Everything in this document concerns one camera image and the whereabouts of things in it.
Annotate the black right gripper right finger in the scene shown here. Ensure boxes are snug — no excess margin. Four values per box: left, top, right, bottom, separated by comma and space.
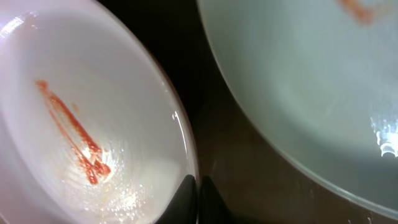
198, 176, 233, 224

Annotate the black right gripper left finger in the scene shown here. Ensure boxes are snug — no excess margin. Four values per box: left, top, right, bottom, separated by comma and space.
155, 175, 197, 224

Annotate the pink plate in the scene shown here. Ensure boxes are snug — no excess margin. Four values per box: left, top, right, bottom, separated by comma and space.
1, 1, 198, 223

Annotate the pale green plate with ketchup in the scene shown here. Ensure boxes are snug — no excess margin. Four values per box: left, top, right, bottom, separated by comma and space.
198, 0, 397, 219

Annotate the brown serving tray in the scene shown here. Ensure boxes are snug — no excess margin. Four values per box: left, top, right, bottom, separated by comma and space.
102, 0, 389, 223

